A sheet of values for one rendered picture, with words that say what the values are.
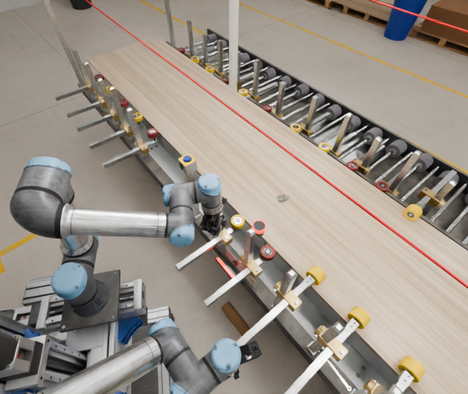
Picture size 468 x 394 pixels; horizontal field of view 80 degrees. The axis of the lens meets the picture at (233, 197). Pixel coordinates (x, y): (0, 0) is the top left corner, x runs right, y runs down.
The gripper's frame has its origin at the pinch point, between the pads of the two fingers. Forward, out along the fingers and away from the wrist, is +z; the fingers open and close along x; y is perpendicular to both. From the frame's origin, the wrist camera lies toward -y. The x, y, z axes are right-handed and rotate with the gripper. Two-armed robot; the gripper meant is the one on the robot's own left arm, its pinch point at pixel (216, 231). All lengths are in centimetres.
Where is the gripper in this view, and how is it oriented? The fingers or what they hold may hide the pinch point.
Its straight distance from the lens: 119.8
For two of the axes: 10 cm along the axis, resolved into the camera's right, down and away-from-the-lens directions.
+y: -3.2, 7.5, -5.8
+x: 9.5, 2.5, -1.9
